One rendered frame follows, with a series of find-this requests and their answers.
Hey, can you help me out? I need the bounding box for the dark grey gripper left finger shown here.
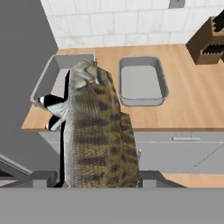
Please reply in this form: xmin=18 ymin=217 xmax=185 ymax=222
xmin=6 ymin=170 xmax=61 ymax=189

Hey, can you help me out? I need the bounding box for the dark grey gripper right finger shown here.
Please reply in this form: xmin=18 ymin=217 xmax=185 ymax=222
xmin=137 ymin=170 xmax=186 ymax=189

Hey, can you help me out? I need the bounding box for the brown striped fish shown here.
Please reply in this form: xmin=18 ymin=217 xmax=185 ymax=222
xmin=38 ymin=60 xmax=140 ymax=189

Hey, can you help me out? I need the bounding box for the grey tupperware container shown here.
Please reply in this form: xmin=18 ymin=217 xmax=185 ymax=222
xmin=30 ymin=52 xmax=97 ymax=109
xmin=117 ymin=56 xmax=170 ymax=108

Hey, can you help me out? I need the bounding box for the grey drawer front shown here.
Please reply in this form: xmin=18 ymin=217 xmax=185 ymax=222
xmin=38 ymin=131 xmax=224 ymax=175

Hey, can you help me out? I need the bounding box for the grey fridge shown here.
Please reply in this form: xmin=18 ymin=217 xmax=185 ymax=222
xmin=0 ymin=0 xmax=61 ymax=182

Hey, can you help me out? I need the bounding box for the wooden knife block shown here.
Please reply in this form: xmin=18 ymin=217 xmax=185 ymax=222
xmin=185 ymin=8 xmax=224 ymax=66

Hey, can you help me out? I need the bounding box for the grey drawer handle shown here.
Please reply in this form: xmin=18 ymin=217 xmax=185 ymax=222
xmin=171 ymin=136 xmax=202 ymax=142

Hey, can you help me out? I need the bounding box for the grey wall outlet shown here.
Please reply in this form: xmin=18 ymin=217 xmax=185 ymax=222
xmin=168 ymin=0 xmax=186 ymax=9

